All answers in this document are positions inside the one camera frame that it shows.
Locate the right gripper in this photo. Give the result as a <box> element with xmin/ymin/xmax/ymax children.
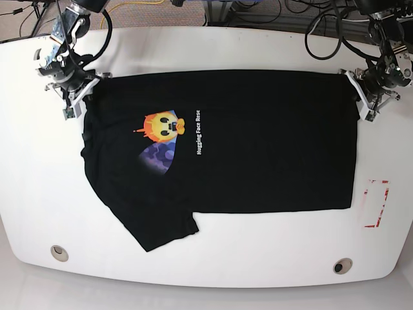
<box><xmin>45</xmin><ymin>72</ymin><xmax>112</xmax><ymax>112</ymax></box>

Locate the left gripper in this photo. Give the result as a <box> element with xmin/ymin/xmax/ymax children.
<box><xmin>339</xmin><ymin>68</ymin><xmax>401</xmax><ymax>115</ymax></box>

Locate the black graphic t-shirt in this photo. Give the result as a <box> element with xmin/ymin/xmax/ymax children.
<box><xmin>81</xmin><ymin>70</ymin><xmax>359</xmax><ymax>252</ymax></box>

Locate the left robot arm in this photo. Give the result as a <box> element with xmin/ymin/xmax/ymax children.
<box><xmin>341</xmin><ymin>1</ymin><xmax>412</xmax><ymax>122</ymax></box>

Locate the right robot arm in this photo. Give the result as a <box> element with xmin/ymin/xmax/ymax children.
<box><xmin>34</xmin><ymin>1</ymin><xmax>113</xmax><ymax>119</ymax></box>

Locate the black tripod stand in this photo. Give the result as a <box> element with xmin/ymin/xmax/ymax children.
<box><xmin>29</xmin><ymin>0</ymin><xmax>53</xmax><ymax>37</ymax></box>

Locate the red tape rectangle marking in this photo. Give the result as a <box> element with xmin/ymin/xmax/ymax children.
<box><xmin>361</xmin><ymin>180</ymin><xmax>390</xmax><ymax>228</ymax></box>

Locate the left table grommet hole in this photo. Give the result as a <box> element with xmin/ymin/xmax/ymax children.
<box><xmin>50</xmin><ymin>245</ymin><xmax>68</xmax><ymax>262</ymax></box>

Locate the table grommet hole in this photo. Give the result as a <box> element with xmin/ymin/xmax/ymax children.
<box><xmin>333</xmin><ymin>258</ymin><xmax>353</xmax><ymax>274</ymax></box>
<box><xmin>50</xmin><ymin>245</ymin><xmax>68</xmax><ymax>262</ymax></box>

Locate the right table grommet hole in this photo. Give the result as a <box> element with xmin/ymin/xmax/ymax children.
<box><xmin>333</xmin><ymin>258</ymin><xmax>353</xmax><ymax>274</ymax></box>

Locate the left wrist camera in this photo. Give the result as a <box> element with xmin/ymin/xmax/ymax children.
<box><xmin>359</xmin><ymin>109</ymin><xmax>377</xmax><ymax>123</ymax></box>

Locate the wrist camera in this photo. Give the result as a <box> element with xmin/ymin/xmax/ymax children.
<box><xmin>63</xmin><ymin>104</ymin><xmax>82</xmax><ymax>120</ymax></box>
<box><xmin>359</xmin><ymin>109</ymin><xmax>377</xmax><ymax>123</ymax></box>

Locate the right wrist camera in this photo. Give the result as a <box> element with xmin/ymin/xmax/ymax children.
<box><xmin>63</xmin><ymin>104</ymin><xmax>82</xmax><ymax>120</ymax></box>

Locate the yellow cable on floor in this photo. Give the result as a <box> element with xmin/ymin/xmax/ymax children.
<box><xmin>99</xmin><ymin>0</ymin><xmax>168</xmax><ymax>30</ymax></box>

